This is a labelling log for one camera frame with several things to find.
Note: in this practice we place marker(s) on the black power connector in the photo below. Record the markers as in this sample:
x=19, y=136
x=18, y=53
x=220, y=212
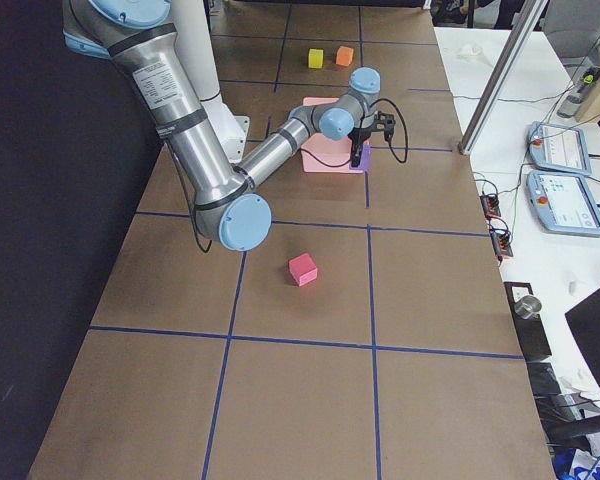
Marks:
x=490, y=205
x=501, y=242

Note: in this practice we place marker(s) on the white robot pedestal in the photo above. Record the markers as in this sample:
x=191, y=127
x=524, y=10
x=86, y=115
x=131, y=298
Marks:
x=194, y=50

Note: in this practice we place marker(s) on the aluminium frame post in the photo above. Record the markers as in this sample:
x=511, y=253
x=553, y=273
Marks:
x=516, y=41

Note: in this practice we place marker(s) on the yellow-green foam block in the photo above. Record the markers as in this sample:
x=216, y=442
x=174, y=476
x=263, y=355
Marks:
x=315, y=58

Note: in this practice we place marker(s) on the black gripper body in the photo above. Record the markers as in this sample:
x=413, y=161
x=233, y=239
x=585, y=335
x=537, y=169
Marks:
x=358, y=137

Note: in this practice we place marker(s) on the orange foam block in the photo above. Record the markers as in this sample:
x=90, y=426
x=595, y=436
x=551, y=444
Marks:
x=344, y=56

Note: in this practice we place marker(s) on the teach pendant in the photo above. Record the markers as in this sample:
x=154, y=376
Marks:
x=558, y=148
x=563, y=203

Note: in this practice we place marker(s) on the silver metal cylinder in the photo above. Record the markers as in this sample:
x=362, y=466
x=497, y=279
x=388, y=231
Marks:
x=527, y=307

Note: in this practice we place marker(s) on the black power connector right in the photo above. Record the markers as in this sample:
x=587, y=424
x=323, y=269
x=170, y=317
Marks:
x=501, y=242

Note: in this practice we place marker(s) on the red foam block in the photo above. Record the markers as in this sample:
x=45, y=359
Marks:
x=303, y=269

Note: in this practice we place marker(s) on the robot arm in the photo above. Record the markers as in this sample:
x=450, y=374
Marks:
x=164, y=48

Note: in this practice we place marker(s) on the black power connector left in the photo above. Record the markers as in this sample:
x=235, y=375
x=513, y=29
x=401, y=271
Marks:
x=490, y=205

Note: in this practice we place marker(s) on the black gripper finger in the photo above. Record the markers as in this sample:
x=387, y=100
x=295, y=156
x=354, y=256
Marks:
x=388, y=130
x=357, y=149

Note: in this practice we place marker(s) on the lower teach pendant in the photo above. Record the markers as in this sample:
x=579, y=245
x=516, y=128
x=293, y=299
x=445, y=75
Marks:
x=563, y=203

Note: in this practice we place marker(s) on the black box with label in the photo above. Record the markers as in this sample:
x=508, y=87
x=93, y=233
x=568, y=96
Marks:
x=530, y=332

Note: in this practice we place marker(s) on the pink plastic bin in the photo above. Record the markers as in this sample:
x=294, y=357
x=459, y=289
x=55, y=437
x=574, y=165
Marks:
x=323, y=155

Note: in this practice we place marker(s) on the purple foam block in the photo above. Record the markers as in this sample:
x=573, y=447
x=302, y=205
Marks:
x=365, y=160

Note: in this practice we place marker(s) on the upper teach pendant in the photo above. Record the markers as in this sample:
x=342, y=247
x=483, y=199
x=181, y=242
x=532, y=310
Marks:
x=558, y=148

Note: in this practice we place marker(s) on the brown paper table cover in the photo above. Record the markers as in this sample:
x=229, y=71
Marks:
x=400, y=361

